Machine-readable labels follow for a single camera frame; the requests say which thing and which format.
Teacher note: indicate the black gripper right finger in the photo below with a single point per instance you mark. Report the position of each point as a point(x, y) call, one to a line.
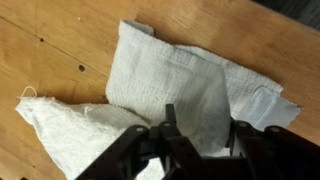
point(273, 153)

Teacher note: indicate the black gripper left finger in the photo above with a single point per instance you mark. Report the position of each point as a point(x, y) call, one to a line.
point(133, 156)

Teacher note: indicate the white terry towel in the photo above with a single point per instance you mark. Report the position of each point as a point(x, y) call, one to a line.
point(150, 76)

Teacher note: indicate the grey duct tape strip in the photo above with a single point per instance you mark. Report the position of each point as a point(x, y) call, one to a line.
point(266, 106)

